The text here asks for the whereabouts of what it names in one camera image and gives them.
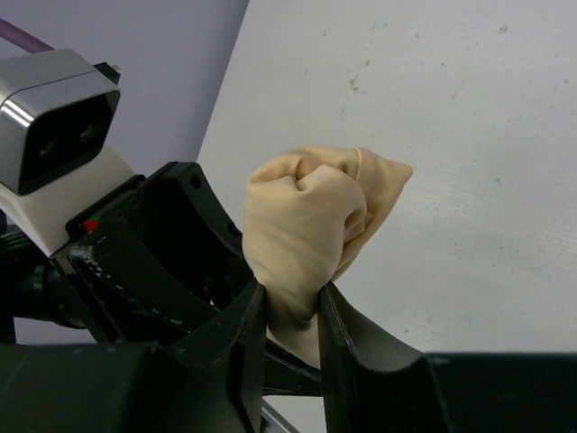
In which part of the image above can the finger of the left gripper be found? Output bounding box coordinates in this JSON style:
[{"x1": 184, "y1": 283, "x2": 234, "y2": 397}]
[{"x1": 134, "y1": 162, "x2": 252, "y2": 316}]

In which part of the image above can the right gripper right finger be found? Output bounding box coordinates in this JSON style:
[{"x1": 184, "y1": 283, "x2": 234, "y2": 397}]
[{"x1": 318, "y1": 283, "x2": 450, "y2": 432}]

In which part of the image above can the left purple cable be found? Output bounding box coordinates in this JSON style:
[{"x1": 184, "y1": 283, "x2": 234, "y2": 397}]
[{"x1": 0, "y1": 17, "x2": 55, "y2": 56}]

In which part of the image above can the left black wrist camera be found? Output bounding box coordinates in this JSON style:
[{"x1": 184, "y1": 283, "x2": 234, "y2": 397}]
[{"x1": 1, "y1": 50, "x2": 134, "y2": 256}]

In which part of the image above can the beige underwear with navy trim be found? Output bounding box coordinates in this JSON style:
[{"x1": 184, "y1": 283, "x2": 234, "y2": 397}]
[{"x1": 243, "y1": 146, "x2": 413, "y2": 368}]

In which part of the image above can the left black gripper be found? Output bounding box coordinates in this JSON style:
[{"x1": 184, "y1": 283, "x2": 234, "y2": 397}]
[{"x1": 1, "y1": 175, "x2": 321, "y2": 397}]

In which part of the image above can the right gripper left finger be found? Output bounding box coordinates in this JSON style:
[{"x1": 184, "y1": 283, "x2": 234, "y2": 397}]
[{"x1": 157, "y1": 283, "x2": 265, "y2": 432}]

